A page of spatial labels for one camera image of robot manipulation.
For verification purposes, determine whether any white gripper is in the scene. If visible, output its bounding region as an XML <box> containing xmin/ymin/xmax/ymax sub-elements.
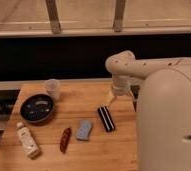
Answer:
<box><xmin>107</xmin><ymin>75</ymin><xmax>136</xmax><ymax>107</ymax></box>

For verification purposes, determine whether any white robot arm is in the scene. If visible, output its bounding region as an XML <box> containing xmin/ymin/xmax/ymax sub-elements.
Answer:
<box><xmin>105</xmin><ymin>50</ymin><xmax>191</xmax><ymax>171</ymax></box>

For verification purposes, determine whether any black striped rectangular block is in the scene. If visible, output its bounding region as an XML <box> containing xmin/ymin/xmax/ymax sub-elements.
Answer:
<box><xmin>97</xmin><ymin>106</ymin><xmax>115</xmax><ymax>132</ymax></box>

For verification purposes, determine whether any blue sponge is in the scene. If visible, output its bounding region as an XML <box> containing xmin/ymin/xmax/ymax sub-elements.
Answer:
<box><xmin>76</xmin><ymin>120</ymin><xmax>93</xmax><ymax>141</ymax></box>

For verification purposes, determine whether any white bottle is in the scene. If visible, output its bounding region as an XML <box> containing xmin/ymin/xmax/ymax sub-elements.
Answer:
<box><xmin>17</xmin><ymin>122</ymin><xmax>40</xmax><ymax>159</ymax></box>

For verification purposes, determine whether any wooden window frame post right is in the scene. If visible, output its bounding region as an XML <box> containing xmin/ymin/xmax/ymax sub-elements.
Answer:
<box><xmin>113</xmin><ymin>0</ymin><xmax>126</xmax><ymax>32</ymax></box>

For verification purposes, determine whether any wooden window frame post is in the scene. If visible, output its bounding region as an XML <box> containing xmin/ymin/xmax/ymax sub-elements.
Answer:
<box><xmin>45</xmin><ymin>0</ymin><xmax>61</xmax><ymax>34</ymax></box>
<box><xmin>113</xmin><ymin>0</ymin><xmax>126</xmax><ymax>32</ymax></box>

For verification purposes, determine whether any wooden window frame post left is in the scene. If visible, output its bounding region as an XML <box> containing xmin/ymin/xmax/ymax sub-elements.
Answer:
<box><xmin>45</xmin><ymin>0</ymin><xmax>61</xmax><ymax>34</ymax></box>

